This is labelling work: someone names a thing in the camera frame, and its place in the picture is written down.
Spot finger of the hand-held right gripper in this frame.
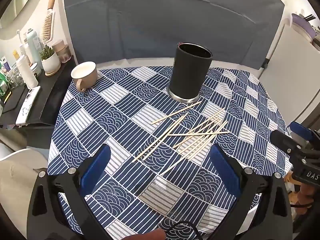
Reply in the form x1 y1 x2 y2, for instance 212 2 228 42
289 121 317 143
270 129 305 156

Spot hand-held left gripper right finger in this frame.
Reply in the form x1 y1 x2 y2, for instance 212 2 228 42
209 144 293 240

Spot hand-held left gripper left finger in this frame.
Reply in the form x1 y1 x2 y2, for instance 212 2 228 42
27 144 112 240

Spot group of wooden chopsticks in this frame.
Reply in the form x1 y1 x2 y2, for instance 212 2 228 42
132 101 231 176

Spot black cylindrical utensil holder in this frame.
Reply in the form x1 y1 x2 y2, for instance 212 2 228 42
167 42 213 103

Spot person's right hand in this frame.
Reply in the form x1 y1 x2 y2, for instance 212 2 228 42
284 171 316 208

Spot blue white patterned tablecloth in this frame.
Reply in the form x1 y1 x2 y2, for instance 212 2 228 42
47 66 293 240

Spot white cabinet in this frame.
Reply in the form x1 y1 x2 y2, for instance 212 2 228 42
259 17 320 131

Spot white chair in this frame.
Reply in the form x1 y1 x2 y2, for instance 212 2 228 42
0 144 53 232

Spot phone in white case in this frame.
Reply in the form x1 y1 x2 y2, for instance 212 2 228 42
15 86 41 125

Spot beige ceramic cup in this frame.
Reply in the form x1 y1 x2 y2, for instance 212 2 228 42
71 61 98 93

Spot purple colander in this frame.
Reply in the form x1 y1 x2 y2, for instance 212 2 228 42
291 12 318 41

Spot black flat pad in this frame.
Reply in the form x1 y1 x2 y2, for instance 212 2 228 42
2 85 28 113

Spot small plant in white pot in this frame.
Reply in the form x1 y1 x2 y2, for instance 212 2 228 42
39 44 61 76

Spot small white round jar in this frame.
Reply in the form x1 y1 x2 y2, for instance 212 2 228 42
30 64 42 77

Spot white cylindrical bottle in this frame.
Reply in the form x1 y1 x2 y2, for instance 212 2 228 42
16 54 39 88

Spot clear glass jars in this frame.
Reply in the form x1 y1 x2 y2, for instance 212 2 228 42
7 69 25 90

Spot pink cosmetic jar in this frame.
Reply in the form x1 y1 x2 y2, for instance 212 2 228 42
52 40 71 63

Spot green snack packets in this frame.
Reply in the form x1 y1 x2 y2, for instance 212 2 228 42
0 57 12 98

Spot pale blue spray bottle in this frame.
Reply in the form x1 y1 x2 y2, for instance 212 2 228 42
26 29 43 70

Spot wooden paddle hairbrush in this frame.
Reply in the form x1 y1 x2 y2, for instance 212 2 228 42
40 0 59 44

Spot grey backdrop cloth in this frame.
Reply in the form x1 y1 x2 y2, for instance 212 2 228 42
62 0 285 71

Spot black cable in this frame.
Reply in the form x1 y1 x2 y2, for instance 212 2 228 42
164 221 203 240

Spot oval wall mirror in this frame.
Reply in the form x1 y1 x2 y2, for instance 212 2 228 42
0 0 43 40

